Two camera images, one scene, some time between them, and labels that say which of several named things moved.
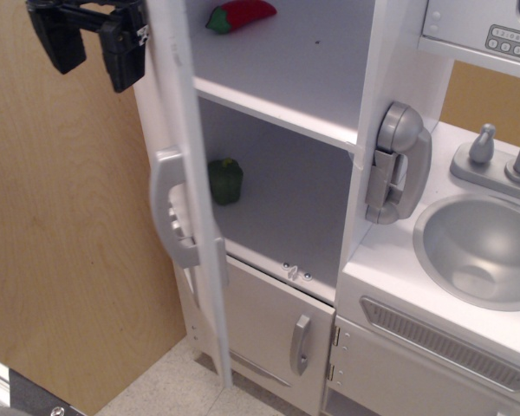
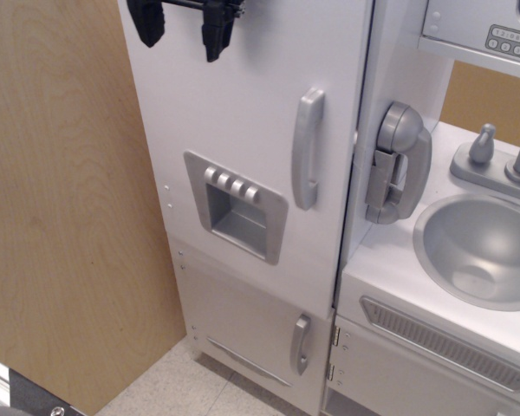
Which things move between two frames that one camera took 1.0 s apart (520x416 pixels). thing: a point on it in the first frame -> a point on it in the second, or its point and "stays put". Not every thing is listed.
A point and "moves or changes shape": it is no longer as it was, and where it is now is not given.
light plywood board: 80,290 stays put
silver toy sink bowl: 482,249 stays put
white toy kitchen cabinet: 332,247 stays put
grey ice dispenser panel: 179,212 -> 239,210
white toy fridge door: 174,120 moves or changes shape
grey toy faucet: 515,174 stays put
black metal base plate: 24,394 stays put
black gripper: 124,35 -> 218,16
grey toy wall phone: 399,178 stays put
